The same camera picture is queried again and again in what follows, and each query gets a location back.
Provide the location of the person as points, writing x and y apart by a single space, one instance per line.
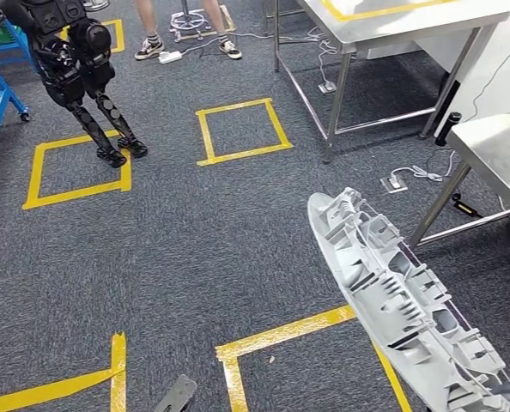
147 23

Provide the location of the grey plastic wheel hubcap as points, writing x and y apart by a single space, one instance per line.
388 295

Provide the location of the silver floor socket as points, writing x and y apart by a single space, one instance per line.
327 87
393 183

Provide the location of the yellow tape on steel table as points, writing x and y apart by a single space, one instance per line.
366 14

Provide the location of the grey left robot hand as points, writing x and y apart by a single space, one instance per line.
175 395

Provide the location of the steel workbench table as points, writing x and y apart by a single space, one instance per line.
495 148

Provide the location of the white power strip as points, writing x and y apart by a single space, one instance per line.
170 57

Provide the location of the black and yellow tool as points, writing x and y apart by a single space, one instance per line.
465 207

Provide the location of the chrome stool base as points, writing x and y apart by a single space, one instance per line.
188 21

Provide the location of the yellow floor tape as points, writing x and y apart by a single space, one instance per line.
33 176
227 20
117 369
205 136
118 37

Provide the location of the black humanoid robot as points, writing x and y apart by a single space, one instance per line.
66 57

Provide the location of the black cylinder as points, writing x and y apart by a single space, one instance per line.
448 128

